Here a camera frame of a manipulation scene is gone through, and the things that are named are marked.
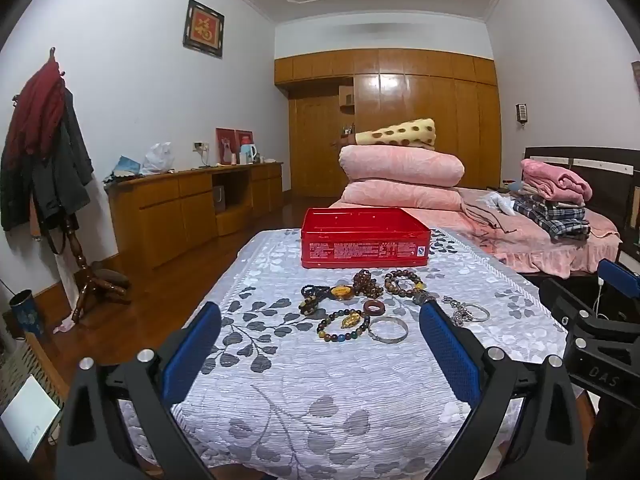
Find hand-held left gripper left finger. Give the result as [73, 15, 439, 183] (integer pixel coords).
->
[56, 301, 223, 480]

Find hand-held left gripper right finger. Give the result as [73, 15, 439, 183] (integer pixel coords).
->
[419, 301, 586, 480]

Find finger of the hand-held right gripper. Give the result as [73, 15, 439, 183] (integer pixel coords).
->
[597, 258, 640, 333]
[539, 277, 607, 333]

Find silver wristwatch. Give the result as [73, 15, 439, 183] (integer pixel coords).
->
[441, 296, 492, 327]

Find multicolour bead bracelet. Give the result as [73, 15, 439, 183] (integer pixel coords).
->
[316, 309, 372, 343]

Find dark bead bracelet with amber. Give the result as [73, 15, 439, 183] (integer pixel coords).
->
[300, 283, 353, 317]

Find red tin box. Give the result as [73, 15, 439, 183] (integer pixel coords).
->
[300, 207, 432, 269]

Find bed with pink sheet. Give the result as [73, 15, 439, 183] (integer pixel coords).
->
[400, 187, 623, 281]

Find silver bangle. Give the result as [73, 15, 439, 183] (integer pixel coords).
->
[368, 316, 409, 345]

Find plaid folded clothes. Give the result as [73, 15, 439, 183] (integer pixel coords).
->
[512, 195, 592, 241]

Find dark wooden headboard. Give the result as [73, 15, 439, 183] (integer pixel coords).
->
[522, 146, 640, 233]

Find white crumpled cloth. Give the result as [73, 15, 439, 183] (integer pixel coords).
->
[482, 191, 516, 216]

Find small pink folded blanket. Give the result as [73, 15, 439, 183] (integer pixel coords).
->
[520, 158, 593, 206]

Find grey leaf-patterned tablecloth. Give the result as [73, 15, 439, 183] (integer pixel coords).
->
[117, 227, 568, 480]

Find wooden coat rack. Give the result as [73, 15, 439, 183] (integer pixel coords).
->
[47, 47, 131, 323]

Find wooden sideboard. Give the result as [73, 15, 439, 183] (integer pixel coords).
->
[105, 161, 284, 271]

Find large pink folded quilt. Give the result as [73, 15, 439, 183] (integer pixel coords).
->
[339, 145, 466, 188]
[341, 181, 463, 212]

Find blue patterned cup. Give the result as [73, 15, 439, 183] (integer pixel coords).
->
[10, 290, 37, 336]

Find white flat box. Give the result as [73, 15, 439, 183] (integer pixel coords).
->
[0, 375, 61, 463]

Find white plastic bag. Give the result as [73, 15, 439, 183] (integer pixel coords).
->
[141, 142, 176, 176]

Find wooden wardrobe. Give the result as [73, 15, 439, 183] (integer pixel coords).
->
[274, 47, 502, 198]

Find dark coat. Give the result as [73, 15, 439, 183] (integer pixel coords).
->
[0, 85, 94, 233]

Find yellow brown-spotted pillow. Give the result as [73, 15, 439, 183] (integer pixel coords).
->
[354, 118, 437, 150]

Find red coat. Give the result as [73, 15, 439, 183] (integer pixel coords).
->
[5, 57, 66, 161]

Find tiger eye bead bracelet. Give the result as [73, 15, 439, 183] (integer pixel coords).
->
[383, 269, 438, 307]

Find brown wooden bead bracelet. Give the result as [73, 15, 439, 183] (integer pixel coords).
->
[351, 269, 385, 298]

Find framed red wall picture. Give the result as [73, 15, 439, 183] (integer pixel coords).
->
[182, 0, 225, 59]

